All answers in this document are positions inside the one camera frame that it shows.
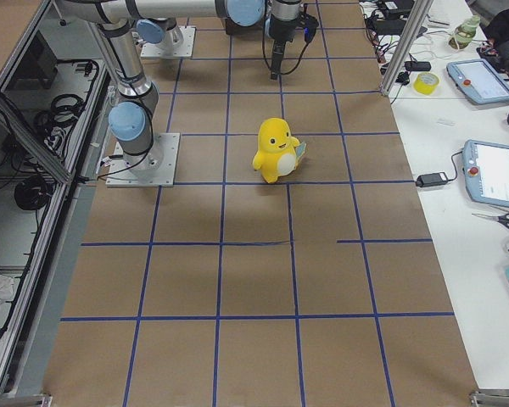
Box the aluminium frame left rail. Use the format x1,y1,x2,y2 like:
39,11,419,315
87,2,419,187
0,1,110,400

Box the black small device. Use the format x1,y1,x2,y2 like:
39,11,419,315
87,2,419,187
404,61,432,72

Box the yellow tape roll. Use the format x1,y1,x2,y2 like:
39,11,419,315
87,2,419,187
413,71,439,96

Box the lower teach pendant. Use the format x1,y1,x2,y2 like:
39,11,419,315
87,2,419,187
461,140,509,208

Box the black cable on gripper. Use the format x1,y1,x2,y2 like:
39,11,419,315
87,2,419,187
261,25,313,76

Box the black power adapter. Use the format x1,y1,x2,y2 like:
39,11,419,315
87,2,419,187
415,172,449,188

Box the teach pendant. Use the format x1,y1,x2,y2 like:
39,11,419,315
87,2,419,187
446,59,509,105
461,140,509,208

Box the brown paper table mat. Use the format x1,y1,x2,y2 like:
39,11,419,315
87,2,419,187
43,1,475,406

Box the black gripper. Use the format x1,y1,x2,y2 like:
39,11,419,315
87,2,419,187
266,0,318,80

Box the aluminium frame post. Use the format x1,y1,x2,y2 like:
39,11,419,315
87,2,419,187
379,0,433,96

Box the yellow plush toy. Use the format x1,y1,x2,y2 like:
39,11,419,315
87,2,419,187
252,118,306,184

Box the upper teach pendant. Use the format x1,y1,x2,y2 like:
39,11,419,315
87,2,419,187
446,59,509,105

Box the green drink bottle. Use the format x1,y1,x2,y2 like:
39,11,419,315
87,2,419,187
448,15,480,50

